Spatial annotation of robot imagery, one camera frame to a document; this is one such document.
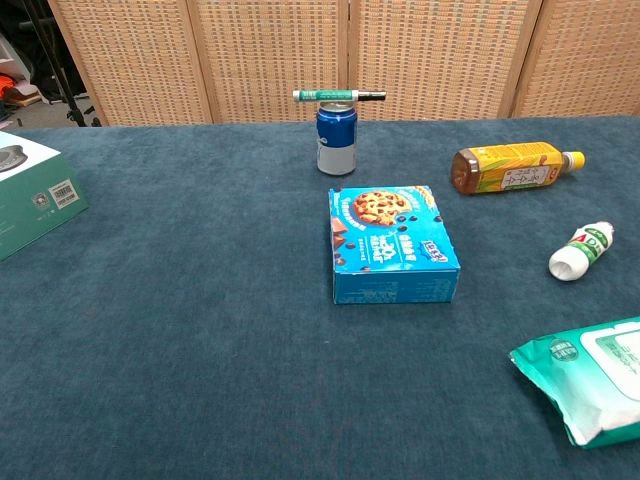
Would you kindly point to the green marker pen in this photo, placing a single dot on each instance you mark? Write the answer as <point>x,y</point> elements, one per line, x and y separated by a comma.
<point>330,95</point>

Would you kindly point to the blue cookie box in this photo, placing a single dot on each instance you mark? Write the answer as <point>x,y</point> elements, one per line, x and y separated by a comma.
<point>390,240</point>

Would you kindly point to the blue and white soda can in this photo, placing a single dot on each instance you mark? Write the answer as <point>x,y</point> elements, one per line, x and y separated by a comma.
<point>336,145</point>

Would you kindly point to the blue velvet tablecloth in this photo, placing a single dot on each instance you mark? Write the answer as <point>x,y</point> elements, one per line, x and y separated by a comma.
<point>250,350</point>

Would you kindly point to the woven wooden folding screen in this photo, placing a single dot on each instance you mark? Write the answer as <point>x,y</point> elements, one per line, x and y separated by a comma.
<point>320,55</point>

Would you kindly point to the yellow tea bottle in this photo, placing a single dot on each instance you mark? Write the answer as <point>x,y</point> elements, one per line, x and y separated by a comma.
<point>510,167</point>

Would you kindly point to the small white yogurt bottle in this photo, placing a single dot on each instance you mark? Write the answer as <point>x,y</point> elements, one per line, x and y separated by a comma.
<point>580,252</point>

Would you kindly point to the green and white cardboard box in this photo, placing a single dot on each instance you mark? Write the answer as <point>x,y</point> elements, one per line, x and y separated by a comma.
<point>30,200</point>

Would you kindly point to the black tripod stand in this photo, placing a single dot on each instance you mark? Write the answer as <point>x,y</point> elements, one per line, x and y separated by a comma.
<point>65,75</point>

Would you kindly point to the green wet wipes pack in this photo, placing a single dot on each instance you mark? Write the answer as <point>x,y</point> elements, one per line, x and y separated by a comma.
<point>590,385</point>

